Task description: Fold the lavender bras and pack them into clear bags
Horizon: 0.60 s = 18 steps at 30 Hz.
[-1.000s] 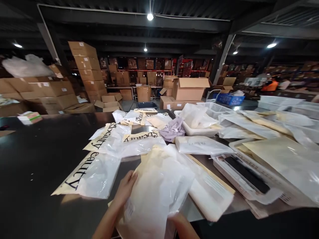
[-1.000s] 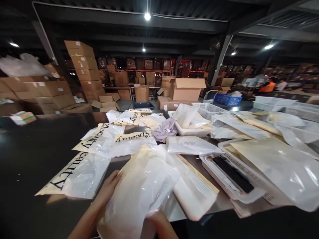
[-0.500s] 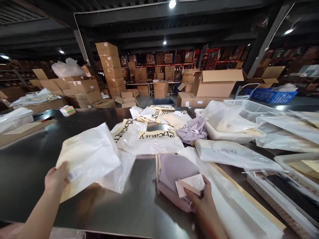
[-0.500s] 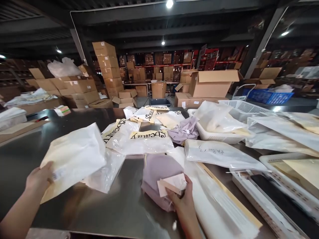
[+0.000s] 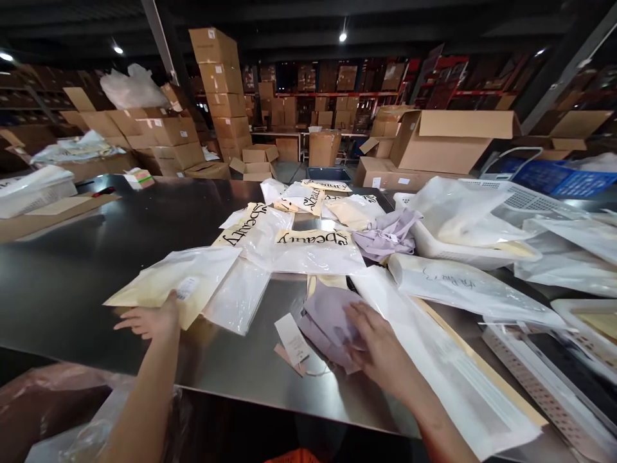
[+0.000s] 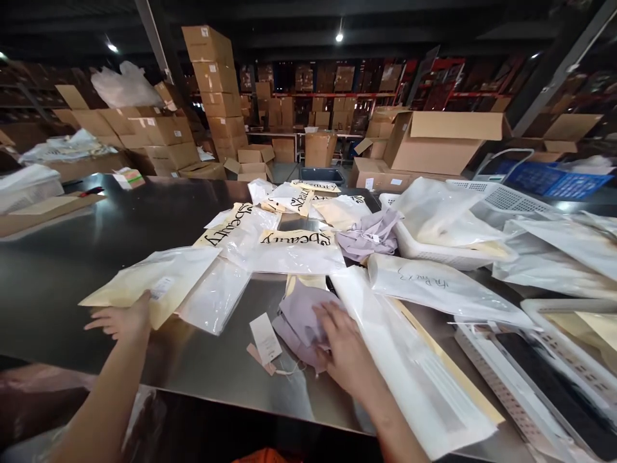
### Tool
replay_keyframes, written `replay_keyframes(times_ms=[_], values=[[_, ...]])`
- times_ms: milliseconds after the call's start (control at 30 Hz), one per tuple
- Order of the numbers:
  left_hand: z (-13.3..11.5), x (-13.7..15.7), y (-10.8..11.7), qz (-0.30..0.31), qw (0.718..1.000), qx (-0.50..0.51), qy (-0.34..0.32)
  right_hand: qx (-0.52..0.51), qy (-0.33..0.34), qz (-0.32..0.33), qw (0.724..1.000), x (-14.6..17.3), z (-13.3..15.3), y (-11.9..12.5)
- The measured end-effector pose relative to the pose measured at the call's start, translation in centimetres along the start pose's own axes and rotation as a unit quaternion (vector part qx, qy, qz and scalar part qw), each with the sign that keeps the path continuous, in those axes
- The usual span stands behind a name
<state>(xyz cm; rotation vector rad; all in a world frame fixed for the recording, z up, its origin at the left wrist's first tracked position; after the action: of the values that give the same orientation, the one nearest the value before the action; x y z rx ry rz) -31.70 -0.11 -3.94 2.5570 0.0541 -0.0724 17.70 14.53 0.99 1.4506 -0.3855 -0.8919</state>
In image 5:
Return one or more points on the pile of printed bags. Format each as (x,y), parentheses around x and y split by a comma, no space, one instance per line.
(320,197)

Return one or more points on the orange mesh object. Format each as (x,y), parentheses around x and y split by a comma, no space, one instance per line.
(296,456)

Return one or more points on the white basket with plastic bags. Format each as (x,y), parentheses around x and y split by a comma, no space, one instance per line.
(463,226)

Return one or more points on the dark blue bin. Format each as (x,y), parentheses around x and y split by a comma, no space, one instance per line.
(330,174)

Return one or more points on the flat closed cardboard box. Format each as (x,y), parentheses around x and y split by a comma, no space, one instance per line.
(395,176)

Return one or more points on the large printed white bag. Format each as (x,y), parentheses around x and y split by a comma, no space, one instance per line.
(313,251)

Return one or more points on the person's left thumb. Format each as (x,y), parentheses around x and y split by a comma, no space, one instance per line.
(171,300)

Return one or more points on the blue plastic crate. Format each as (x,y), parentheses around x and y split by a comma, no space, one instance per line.
(564,177)

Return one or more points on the white hang tag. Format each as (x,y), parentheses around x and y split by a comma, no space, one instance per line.
(290,337)

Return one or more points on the person's right thumb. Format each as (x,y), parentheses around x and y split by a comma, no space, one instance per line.
(356,358)

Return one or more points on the white basket with bag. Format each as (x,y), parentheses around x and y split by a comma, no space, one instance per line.
(33,190)

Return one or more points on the small open cardboard boxes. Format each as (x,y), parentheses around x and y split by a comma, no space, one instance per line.
(255,161)

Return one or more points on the red and black tool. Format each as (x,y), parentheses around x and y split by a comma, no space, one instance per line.
(103,191)

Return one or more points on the pink translucent plastic bag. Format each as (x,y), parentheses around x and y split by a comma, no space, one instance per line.
(62,410)

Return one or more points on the lilac garment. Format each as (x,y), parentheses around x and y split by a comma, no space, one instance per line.
(324,323)
(385,236)

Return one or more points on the clear empty plastic bag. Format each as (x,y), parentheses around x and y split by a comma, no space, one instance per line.
(238,299)

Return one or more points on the tall stack of cartons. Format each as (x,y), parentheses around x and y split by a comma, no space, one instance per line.
(224,96)

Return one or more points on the crumpled lilac garment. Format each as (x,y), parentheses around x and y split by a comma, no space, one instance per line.
(385,236)

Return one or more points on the heap of open cartons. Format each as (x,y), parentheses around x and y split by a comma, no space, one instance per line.
(154,135)

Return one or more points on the upright brown cardboard box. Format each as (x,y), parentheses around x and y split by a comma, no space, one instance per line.
(324,149)

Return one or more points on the small green and pink box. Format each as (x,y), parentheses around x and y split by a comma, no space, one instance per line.
(140,178)

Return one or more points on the person's right hand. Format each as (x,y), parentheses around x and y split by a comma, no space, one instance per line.
(381,349)

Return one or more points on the large open cardboard box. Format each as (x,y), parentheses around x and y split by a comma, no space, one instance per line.
(443,144)

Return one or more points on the pink hang tag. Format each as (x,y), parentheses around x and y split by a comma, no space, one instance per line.
(285,357)

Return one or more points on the heap of packed garments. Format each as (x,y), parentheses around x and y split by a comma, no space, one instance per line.
(79,147)

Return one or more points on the white bag with handwriting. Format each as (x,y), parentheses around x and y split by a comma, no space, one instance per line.
(463,289)

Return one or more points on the flattened cardboard sheet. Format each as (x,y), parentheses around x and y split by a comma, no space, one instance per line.
(48,214)

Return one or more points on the long white plastic bag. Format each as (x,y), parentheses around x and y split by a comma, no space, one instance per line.
(434,366)

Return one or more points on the printed white and cream bag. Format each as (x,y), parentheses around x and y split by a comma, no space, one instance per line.
(255,231)

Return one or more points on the cream packet with white label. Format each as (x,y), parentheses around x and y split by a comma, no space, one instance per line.
(183,275)

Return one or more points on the person's left hand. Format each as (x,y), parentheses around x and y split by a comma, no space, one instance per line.
(156,320)

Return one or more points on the warehouse shelves with cartons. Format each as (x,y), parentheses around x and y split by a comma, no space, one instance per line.
(366,87)

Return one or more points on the heap of translucent plastic bags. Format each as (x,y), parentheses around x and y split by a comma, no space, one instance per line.
(573,255)

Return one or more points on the person's right fingers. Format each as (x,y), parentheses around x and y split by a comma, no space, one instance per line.
(362,320)

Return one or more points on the white perforated plastic basket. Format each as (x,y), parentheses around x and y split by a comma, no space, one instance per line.
(564,386)

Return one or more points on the person's left fingers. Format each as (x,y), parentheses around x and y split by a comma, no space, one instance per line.
(129,322)

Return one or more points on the crumpled white plastic sheet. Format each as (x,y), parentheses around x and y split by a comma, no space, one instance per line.
(130,89)

